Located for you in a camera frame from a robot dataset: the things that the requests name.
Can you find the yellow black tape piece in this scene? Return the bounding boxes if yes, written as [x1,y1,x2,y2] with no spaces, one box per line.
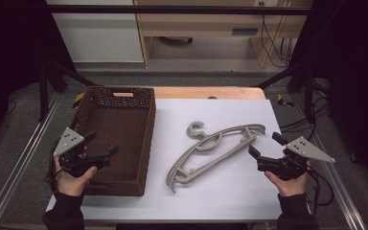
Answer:
[72,92,86,109]
[276,93,295,108]

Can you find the brown woven basket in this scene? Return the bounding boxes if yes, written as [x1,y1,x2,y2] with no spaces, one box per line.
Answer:
[71,85,157,197]

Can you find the black floor cables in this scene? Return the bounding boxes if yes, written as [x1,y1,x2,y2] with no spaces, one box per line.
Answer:
[279,78,333,142]

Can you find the white table sheet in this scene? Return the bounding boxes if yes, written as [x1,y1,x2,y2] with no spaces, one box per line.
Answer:
[46,98,284,221]

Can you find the black hanging cables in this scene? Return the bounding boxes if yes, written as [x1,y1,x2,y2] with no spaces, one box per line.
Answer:
[259,1,294,69]

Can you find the black horizontal frame bar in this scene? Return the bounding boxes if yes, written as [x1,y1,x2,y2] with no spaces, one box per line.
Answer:
[46,4,314,16]

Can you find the grey plastic clothes hanger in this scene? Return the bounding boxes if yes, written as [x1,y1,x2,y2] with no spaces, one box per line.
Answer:
[165,121,266,194]

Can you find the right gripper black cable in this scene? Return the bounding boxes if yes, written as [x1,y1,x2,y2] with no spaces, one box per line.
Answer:
[305,164,335,219]

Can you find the light wooden desk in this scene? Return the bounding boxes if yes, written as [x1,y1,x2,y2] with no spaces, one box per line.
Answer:
[133,0,314,69]

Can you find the aluminium rail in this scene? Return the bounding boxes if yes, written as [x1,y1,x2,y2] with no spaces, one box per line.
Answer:
[0,92,64,230]
[290,95,368,230]

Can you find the person's right hand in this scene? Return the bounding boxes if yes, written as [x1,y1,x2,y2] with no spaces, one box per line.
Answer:
[264,164,310,197]

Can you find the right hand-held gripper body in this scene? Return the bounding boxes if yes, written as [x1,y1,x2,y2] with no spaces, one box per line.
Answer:
[257,136,335,181]

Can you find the white cabinet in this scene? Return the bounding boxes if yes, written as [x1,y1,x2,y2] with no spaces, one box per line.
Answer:
[46,0,145,63]

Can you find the black curtain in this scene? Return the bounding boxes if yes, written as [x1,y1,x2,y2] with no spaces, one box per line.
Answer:
[287,0,368,188]
[0,0,78,156]

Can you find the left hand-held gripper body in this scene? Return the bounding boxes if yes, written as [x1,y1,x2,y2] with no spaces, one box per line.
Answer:
[52,126,111,178]

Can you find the black metal stand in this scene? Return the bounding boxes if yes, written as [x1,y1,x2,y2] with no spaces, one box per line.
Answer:
[37,58,101,123]
[256,60,316,125]

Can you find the person's left hand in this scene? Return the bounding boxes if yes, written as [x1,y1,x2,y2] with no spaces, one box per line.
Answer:
[53,152,99,197]

